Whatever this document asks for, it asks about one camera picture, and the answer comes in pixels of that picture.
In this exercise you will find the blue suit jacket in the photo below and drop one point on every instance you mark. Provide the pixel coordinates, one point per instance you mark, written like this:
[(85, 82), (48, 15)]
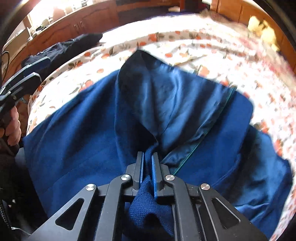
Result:
[(199, 129)]

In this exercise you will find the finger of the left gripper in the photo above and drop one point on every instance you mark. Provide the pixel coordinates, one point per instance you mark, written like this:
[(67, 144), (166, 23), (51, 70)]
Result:
[(36, 66), (22, 87)]

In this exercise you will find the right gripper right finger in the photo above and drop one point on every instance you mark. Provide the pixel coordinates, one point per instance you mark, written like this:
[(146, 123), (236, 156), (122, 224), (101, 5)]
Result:
[(200, 212)]

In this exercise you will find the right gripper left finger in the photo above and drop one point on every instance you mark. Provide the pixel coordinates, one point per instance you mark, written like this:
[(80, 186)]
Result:
[(95, 212)]

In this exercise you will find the dark folded clothes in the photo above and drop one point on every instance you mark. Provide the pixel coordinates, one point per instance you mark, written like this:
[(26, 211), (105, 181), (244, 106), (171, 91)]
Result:
[(62, 52)]

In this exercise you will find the yellow plush toy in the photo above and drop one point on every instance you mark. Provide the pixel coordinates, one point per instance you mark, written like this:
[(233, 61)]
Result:
[(263, 30)]

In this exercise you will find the orange floral bed sheet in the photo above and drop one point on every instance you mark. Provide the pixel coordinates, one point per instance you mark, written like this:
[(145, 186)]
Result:
[(224, 54)]

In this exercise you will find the person's left hand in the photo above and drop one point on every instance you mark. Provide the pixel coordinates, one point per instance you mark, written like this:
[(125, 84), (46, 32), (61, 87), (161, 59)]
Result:
[(13, 130)]

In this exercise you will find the wooden desk cabinet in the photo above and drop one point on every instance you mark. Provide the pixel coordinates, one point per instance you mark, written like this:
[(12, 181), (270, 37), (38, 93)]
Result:
[(98, 17)]

